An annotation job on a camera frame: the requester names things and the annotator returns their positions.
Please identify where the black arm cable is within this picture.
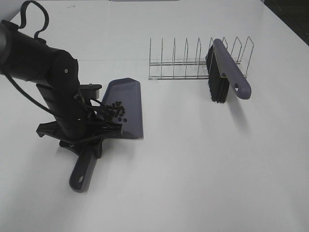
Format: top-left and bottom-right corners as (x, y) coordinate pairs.
(4, 0), (58, 114)

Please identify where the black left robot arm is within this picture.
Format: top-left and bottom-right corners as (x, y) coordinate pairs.
(0, 20), (123, 146)

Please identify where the purple plastic dustpan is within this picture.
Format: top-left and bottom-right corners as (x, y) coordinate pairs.
(69, 78), (143, 192)

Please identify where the pile of coffee beans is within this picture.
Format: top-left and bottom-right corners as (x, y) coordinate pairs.
(104, 101), (127, 122)

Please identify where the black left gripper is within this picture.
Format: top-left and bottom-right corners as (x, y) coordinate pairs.
(36, 120), (123, 159)

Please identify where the metal wire rack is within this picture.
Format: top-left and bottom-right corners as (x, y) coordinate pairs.
(148, 36), (254, 80)

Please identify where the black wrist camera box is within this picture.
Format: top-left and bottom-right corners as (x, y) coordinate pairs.
(80, 84), (102, 101)

